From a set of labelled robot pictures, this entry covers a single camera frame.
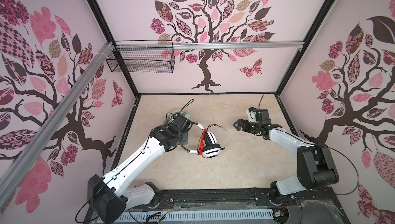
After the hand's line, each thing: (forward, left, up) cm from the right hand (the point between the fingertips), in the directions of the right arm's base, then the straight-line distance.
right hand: (240, 123), depth 92 cm
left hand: (-14, +34, +8) cm, 38 cm away
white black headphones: (-20, +21, +10) cm, 30 cm away
